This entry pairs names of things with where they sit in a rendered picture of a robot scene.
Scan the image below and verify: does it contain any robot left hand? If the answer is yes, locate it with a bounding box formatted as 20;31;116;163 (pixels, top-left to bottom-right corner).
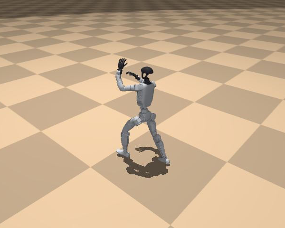
117;58;127;74

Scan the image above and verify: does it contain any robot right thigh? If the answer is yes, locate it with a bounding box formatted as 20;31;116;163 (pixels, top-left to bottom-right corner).
147;112;160;142

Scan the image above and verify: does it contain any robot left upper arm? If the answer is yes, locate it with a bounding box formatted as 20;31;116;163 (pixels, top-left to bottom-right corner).
119;84;143;92

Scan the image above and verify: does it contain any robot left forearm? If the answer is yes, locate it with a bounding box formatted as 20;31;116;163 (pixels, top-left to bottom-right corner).
115;70;124;90

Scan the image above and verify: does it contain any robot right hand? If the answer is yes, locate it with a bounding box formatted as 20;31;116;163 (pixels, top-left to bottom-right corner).
126;72;140;80

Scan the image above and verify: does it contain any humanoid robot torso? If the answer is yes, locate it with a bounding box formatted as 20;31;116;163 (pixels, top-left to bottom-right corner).
137;81;154;123

